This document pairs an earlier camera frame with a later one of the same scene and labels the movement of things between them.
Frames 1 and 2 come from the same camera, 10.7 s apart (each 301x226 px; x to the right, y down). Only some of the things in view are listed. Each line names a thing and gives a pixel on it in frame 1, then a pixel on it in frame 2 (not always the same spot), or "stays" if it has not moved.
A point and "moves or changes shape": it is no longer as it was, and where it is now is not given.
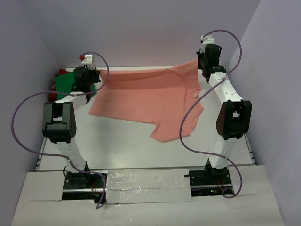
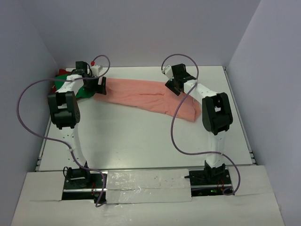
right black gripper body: x=202 y=61 to x=173 y=80
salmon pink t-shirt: x=161 y=96 moves or changes shape
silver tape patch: x=149 y=186 stays
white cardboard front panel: x=41 y=203 stays
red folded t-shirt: x=53 y=97 stays
